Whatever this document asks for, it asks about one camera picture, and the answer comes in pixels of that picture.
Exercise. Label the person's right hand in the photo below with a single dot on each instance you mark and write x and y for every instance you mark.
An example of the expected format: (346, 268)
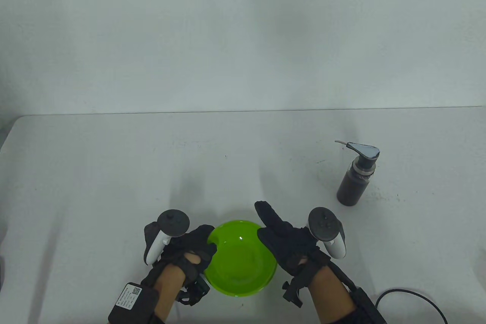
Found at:
(288, 242)

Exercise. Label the person's left hand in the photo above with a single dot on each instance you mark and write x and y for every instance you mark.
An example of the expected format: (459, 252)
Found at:
(190, 246)

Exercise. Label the green plastic bowl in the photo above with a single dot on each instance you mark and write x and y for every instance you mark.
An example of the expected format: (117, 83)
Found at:
(243, 259)

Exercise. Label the dark sauce pump bottle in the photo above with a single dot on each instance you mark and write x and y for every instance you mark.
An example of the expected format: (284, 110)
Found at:
(353, 185)

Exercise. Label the person's right forearm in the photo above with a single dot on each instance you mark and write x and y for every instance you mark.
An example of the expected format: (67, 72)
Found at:
(332, 297)

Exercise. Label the person's left forearm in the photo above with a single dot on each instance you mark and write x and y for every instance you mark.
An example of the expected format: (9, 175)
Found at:
(169, 293)

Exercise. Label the white and black left controller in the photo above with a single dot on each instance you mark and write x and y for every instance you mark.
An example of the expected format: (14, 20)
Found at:
(171, 225)

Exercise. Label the white and black controller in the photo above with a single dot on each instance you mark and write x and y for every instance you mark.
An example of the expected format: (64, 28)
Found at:
(328, 229)
(171, 225)

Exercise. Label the white and black right controller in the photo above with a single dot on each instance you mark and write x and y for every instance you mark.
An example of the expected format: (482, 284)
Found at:
(328, 229)

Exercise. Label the black box with white label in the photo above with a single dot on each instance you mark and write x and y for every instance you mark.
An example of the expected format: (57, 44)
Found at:
(133, 303)

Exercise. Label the plain black box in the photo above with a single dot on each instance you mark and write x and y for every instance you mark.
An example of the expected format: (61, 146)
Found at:
(368, 307)

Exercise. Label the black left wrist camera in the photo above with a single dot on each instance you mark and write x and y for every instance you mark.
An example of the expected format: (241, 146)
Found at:
(197, 291)

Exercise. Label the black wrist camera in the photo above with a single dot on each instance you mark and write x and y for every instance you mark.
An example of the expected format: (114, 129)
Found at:
(293, 291)
(197, 291)

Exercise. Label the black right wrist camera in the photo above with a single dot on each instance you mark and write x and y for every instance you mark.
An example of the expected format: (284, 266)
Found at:
(293, 291)

